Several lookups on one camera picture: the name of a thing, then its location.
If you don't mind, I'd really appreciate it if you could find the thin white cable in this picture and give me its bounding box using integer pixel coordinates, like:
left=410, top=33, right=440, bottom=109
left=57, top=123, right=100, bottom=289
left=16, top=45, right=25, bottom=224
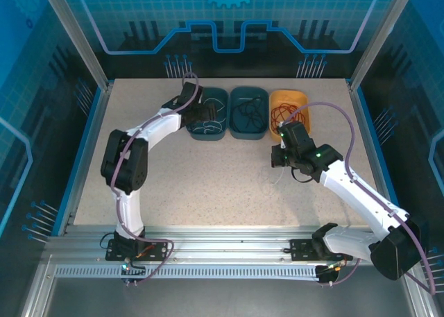
left=262, top=166, right=289, bottom=196
left=192, top=96, right=227, bottom=137

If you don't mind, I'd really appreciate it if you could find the thin black cable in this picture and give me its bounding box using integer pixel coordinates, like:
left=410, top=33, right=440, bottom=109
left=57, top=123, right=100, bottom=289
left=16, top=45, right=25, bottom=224
left=230, top=94, right=266, bottom=131

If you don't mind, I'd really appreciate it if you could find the thin red cable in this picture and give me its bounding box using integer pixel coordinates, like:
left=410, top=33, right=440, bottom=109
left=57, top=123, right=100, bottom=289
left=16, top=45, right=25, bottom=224
left=270, top=101, right=306, bottom=132

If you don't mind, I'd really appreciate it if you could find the teal plastic bin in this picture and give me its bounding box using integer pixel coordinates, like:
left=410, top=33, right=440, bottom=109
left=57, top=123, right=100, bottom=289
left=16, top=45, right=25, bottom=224
left=228, top=85, right=271, bottom=140
left=186, top=87, right=230, bottom=142

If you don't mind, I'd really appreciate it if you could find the orange plastic bin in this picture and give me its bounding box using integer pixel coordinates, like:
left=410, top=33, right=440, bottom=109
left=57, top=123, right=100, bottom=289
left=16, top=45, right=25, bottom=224
left=268, top=89, right=311, bottom=144

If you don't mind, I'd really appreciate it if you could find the right gripper black wire loop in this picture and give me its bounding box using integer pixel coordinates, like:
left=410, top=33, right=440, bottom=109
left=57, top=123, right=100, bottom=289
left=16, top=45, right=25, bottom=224
left=290, top=166, right=315, bottom=184

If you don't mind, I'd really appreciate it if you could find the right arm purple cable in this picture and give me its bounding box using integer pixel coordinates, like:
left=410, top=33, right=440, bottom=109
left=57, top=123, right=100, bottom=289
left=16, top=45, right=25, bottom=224
left=284, top=101, right=437, bottom=295

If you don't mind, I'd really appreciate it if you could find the aluminium side rail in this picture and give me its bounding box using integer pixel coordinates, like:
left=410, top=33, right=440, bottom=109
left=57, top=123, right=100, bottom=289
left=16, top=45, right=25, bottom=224
left=346, top=80, right=400, bottom=235
left=62, top=82, right=114, bottom=235

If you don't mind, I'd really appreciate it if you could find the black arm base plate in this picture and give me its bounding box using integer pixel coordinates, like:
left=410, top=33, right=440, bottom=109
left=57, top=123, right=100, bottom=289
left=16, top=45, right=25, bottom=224
left=105, top=238, right=168, bottom=262
left=289, top=238, right=354, bottom=262

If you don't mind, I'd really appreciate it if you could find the aluminium mounting rail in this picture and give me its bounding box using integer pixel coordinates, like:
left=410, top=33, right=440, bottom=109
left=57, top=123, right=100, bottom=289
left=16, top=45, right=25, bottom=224
left=44, top=225, right=417, bottom=266

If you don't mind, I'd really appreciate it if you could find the slotted cable duct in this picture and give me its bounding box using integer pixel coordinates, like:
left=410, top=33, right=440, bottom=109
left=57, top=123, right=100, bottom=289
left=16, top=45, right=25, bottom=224
left=55, top=265, right=321, bottom=280

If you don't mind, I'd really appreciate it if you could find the aluminium frame post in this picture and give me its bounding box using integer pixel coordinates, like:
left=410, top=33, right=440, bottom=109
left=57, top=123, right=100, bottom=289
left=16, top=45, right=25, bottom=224
left=37, top=0, right=114, bottom=91
left=348, top=0, right=419, bottom=91

